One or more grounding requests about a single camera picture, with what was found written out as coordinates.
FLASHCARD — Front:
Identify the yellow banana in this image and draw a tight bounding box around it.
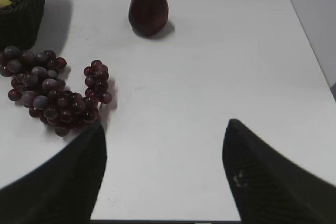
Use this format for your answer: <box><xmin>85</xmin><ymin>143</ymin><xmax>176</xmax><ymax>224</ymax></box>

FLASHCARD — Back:
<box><xmin>0</xmin><ymin>0</ymin><xmax>12</xmax><ymax>8</ymax></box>

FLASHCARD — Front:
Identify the dark brown wicker basket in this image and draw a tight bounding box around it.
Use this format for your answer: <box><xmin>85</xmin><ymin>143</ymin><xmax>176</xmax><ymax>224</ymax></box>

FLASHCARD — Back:
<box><xmin>1</xmin><ymin>0</ymin><xmax>45</xmax><ymax>50</ymax></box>

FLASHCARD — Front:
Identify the purple grape bunch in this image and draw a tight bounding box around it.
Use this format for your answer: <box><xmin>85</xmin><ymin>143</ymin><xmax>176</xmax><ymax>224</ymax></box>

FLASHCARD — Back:
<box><xmin>1</xmin><ymin>46</ymin><xmax>113</xmax><ymax>137</ymax></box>

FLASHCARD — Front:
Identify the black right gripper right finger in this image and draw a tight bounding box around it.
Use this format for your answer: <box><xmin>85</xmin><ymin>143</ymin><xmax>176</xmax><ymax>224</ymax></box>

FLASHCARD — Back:
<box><xmin>222</xmin><ymin>119</ymin><xmax>335</xmax><ymax>223</ymax></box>

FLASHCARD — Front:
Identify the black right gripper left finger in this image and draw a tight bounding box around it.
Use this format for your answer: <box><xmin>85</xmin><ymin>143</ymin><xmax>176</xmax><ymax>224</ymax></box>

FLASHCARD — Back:
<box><xmin>1</xmin><ymin>123</ymin><xmax>107</xmax><ymax>223</ymax></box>

